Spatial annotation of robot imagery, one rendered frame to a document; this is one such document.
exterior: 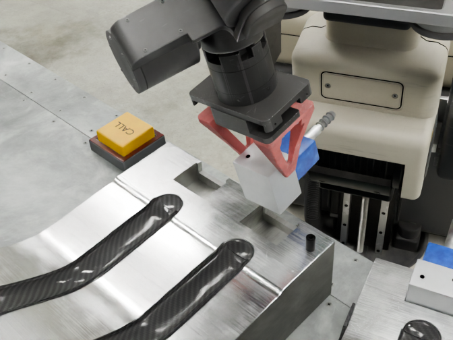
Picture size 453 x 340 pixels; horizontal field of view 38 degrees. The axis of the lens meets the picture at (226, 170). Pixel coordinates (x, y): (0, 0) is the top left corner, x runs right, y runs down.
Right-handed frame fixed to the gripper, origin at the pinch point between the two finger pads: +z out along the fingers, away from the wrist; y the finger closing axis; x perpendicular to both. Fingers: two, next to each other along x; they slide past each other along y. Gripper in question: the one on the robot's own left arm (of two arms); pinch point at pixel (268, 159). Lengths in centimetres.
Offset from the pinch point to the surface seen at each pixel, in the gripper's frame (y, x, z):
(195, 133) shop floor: -117, 66, 91
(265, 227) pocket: -2.6, -1.2, 10.7
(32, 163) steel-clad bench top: -41.4, -9.4, 10.3
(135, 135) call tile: -30.1, 2.1, 9.8
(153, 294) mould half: -3.5, -16.4, 6.4
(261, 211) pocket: -3.4, -0.5, 9.1
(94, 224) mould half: -15.7, -14.0, 4.8
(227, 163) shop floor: -97, 61, 94
